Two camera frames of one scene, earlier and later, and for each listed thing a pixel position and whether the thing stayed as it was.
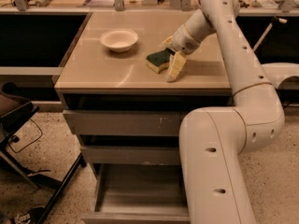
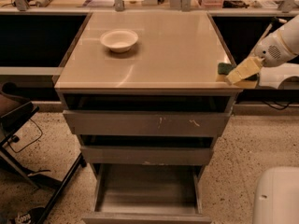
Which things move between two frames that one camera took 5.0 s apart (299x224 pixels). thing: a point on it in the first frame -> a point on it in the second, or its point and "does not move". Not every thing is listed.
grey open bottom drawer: x=138 y=194 does not move
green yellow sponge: x=160 y=60 -> x=224 y=68
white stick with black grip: x=274 y=21 does not move
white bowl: x=119 y=40 does not move
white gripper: x=184 y=42 -> x=269 y=51
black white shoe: x=33 y=217 does not move
